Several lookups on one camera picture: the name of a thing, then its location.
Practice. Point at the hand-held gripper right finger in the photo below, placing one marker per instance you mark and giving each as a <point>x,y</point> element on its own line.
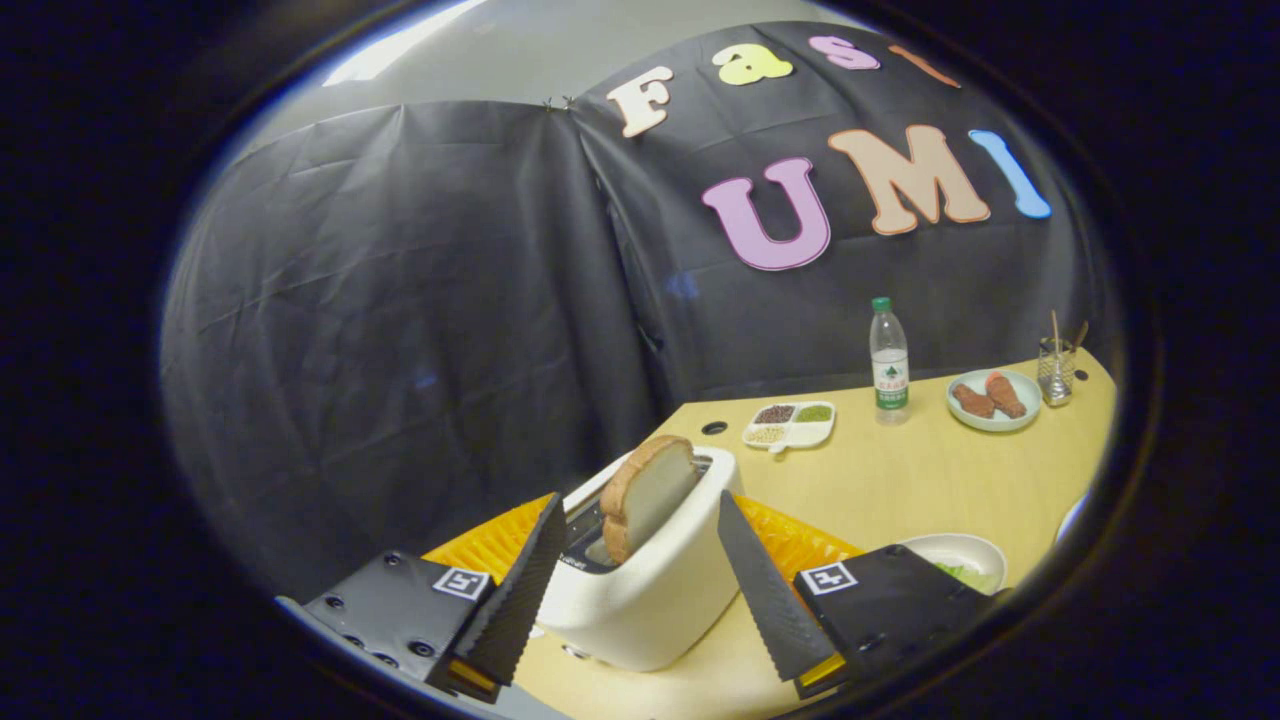
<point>765,590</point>

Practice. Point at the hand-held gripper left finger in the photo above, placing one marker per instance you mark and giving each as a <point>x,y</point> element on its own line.
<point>520,590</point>

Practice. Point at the toasted bread slice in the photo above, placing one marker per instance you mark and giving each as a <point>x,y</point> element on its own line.
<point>650,490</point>

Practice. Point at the green lettuce leaf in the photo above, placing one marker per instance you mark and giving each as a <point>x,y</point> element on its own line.
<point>970,575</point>

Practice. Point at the cream white toaster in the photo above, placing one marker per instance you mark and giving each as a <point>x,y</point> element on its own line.
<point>650,600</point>

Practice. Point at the white divided spice dish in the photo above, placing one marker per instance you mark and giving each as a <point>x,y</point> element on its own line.
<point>790,436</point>

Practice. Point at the white round plate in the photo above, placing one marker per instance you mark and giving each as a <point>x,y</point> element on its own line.
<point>950,545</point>

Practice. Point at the clear plastic water bottle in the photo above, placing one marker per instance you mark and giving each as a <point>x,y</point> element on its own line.
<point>889,370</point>

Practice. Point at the pale green round plate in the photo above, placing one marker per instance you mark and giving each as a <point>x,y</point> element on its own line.
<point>990,424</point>

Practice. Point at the brown meat piece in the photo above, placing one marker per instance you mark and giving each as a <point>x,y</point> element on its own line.
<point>973,401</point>
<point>1005,395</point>

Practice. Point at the black backdrop cloth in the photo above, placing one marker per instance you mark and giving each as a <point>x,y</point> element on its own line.
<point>400,300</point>

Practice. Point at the white square plate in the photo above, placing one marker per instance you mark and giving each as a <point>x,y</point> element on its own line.
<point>1072,515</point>

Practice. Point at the clear glass utensil holder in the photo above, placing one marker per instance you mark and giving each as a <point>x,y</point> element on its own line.
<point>1055,380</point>

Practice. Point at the thin wooden stick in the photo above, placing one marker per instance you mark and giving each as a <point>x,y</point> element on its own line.
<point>1054,328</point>

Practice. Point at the brown wooden spoon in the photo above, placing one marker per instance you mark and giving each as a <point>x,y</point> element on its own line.
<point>1080,335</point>

